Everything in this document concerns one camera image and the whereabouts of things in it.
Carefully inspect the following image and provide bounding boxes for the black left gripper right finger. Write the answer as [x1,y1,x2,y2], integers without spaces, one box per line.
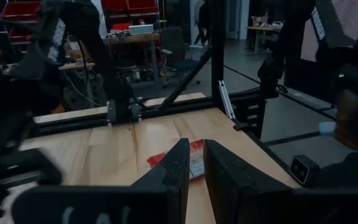
[204,139,358,224]

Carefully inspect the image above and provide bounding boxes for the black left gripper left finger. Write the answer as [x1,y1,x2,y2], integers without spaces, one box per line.
[11,138,190,224]

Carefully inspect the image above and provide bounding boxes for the red popcorn bag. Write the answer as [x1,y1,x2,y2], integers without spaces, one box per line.
[146,139,206,182]

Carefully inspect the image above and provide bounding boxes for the white aluminium bar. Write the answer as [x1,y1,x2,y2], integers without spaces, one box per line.
[218,80,237,121]

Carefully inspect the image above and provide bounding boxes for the red storage bin shelf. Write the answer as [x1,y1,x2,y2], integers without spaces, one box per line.
[0,0,42,44]

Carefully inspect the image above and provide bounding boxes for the person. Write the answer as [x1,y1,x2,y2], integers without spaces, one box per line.
[194,0,213,48]
[315,17,358,191]

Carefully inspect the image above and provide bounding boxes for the dark office chair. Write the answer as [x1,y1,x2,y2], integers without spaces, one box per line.
[160,26,202,88]

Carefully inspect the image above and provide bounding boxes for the wooden workbench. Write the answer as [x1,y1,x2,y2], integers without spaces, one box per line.
[57,32,162,96]

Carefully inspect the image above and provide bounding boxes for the white device box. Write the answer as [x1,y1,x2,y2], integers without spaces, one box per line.
[128,24,155,36]

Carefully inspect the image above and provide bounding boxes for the light wooden table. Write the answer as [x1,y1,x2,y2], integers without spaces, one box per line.
[246,24,284,53]

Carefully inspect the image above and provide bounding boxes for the red storage bins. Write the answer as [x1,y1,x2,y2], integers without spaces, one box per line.
[101,0,160,19]

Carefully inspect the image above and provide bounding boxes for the cardboard box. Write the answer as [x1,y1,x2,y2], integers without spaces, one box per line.
[250,14,269,27]

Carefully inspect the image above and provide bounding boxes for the small black depth camera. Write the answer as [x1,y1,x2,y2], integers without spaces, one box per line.
[288,154,321,188]

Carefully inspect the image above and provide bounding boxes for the black aluminium table frame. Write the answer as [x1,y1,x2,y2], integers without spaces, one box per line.
[29,0,301,187]

